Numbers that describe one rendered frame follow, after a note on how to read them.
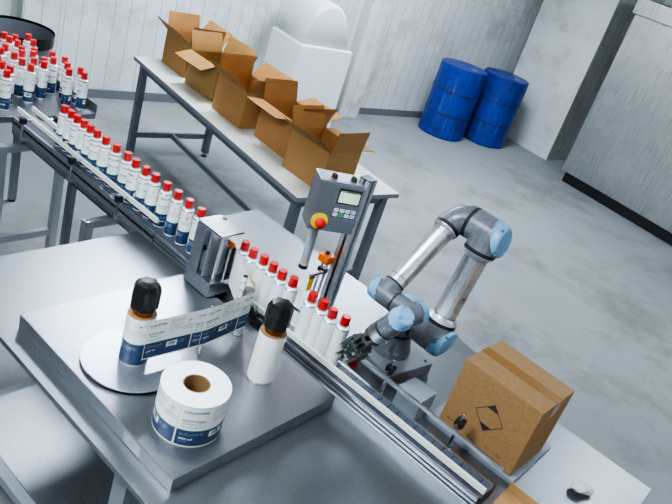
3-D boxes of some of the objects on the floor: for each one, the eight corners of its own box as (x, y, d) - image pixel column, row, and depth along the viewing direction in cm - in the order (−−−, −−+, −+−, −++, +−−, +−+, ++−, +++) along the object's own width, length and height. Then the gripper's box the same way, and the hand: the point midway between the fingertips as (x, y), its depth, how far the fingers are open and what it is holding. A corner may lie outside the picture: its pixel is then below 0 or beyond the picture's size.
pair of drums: (408, 121, 896) (432, 53, 858) (473, 126, 972) (498, 64, 933) (445, 146, 849) (473, 76, 810) (511, 150, 925) (539, 85, 886)
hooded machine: (298, 115, 787) (333, -7, 729) (329, 138, 751) (368, 12, 692) (247, 112, 745) (280, -17, 686) (278, 136, 708) (315, 2, 650)
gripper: (359, 326, 232) (320, 353, 246) (372, 351, 231) (332, 376, 244) (375, 320, 239) (336, 346, 252) (388, 344, 237) (348, 369, 250)
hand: (342, 357), depth 249 cm, fingers closed, pressing on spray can
